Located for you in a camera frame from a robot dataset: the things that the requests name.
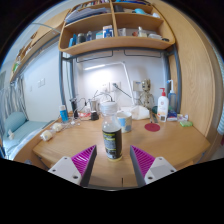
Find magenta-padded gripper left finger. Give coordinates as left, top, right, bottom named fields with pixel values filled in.
left=48, top=144, right=98, bottom=188

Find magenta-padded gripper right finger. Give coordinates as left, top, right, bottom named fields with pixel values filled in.
left=129, top=144, right=178, bottom=188

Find clear bottle with black label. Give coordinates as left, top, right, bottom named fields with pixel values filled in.
left=100, top=101, right=123, bottom=162

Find beige round roll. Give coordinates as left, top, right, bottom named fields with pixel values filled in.
left=51, top=122, right=64, bottom=132
left=40, top=129, right=56, bottom=141

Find flat round red coaster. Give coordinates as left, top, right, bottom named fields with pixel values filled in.
left=144, top=122, right=161, bottom=133

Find small white square case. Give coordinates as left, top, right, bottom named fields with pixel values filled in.
left=157, top=113, right=168, bottom=123

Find grey metal ruler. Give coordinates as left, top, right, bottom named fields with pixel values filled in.
left=149, top=111, right=159, bottom=124

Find bed with pale blue sheet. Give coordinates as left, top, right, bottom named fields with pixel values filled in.
left=0, top=119, right=54, bottom=162

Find blue tube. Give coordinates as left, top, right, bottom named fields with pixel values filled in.
left=59, top=104, right=70, bottom=124

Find white mug with blue print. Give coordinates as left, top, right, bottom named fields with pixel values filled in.
left=116, top=110, right=133, bottom=134

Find blue box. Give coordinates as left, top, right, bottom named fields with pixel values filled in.
left=166, top=110, right=179, bottom=122

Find white tube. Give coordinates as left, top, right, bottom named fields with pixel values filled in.
left=176, top=113, right=190, bottom=122

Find black charger block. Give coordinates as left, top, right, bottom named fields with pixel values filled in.
left=90, top=110, right=100, bottom=121

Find black slim bottle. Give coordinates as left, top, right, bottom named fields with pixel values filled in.
left=69, top=97, right=79, bottom=119

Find white lotion bottle, red pump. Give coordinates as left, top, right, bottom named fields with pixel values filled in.
left=156, top=87, right=170, bottom=117

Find pale blue pillow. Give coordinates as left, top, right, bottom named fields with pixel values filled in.
left=3, top=111, right=28, bottom=135

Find wooden tree figurine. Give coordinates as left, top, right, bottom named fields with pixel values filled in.
left=139, top=78, right=155, bottom=109

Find striped curtain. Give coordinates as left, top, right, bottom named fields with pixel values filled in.
left=0, top=78, right=29, bottom=128

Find white desk lamp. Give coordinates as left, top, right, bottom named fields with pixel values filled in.
left=75, top=60, right=136, bottom=107

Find wooden shelf unit with items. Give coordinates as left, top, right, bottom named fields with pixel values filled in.
left=58, top=0, right=177, bottom=57

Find white wall card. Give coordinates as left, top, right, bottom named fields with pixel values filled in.
left=132, top=80, right=143, bottom=92

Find grey metal shelf frame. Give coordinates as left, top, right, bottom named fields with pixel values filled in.
left=58, top=44, right=183, bottom=115

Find dark cable with plug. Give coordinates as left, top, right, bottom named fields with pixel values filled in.
left=111, top=82, right=135, bottom=102

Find white wall sockets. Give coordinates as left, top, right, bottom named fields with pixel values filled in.
left=99, top=81, right=122, bottom=94

